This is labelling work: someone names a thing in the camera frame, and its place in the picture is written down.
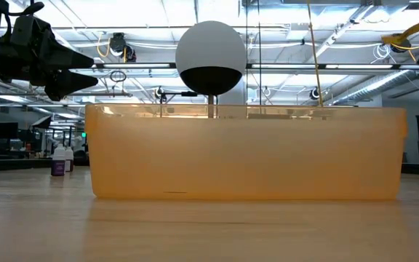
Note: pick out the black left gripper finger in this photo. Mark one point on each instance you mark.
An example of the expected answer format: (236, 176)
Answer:
(65, 56)
(67, 84)

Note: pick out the purple food colouring bottle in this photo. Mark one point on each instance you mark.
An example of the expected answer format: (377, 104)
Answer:
(58, 167)

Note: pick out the orange translucent plastic bin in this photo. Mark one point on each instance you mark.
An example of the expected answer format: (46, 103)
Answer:
(246, 156)

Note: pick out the black computer monitor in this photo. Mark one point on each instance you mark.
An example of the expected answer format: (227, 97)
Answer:
(5, 131)

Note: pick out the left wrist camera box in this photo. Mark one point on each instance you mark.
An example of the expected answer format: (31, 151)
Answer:
(31, 32)

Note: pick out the white globe lamp black base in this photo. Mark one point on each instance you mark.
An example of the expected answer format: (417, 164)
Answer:
(209, 47)

